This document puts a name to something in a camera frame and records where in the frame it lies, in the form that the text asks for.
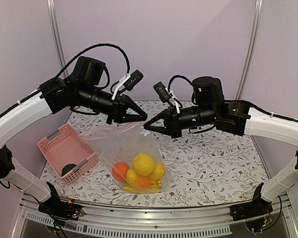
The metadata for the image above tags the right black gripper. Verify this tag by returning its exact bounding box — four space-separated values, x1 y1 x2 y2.
143 105 216 139

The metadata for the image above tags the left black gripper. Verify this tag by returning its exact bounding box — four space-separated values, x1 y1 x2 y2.
76 82 148 125

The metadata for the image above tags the clear zip top bag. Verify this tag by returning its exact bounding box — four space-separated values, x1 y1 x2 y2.
80 122 172 192

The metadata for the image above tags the yellow lemon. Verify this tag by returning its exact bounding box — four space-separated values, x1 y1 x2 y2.
133 154 155 177

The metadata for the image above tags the yellow mango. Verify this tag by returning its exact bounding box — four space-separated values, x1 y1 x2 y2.
126 169 150 186
149 162 166 180

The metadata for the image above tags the orange fruit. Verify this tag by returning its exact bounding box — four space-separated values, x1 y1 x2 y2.
112 163 130 183

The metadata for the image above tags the yellow banana bunch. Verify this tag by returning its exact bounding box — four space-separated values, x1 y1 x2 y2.
123 183 162 193

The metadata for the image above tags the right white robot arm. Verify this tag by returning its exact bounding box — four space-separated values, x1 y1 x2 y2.
144 76 298 221

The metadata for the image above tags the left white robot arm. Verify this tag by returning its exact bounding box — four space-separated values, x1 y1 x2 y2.
0 57 147 220

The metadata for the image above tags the pink plastic basket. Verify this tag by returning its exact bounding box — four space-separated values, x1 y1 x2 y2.
37 124 99 185

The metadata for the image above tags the green avocado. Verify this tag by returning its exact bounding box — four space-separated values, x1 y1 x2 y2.
62 164 76 176

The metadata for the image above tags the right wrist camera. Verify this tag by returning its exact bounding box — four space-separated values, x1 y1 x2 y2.
153 82 183 114

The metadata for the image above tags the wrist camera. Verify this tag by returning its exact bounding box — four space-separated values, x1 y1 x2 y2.
111 70 144 100
153 82 183 114

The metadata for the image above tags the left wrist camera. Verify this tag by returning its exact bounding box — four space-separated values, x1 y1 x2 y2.
111 70 144 100

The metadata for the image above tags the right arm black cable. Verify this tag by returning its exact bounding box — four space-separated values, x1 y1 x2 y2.
166 75 196 90

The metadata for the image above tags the front aluminium rail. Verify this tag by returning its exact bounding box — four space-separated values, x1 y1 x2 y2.
11 195 298 238

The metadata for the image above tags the right aluminium frame post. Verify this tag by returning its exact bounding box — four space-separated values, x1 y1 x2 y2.
235 0 263 100

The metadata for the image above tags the aluminium frame post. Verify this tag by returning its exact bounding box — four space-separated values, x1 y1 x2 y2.
46 0 66 67
235 0 263 100

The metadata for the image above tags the left aluminium frame post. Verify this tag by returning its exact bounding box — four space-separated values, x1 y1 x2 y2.
46 0 66 67

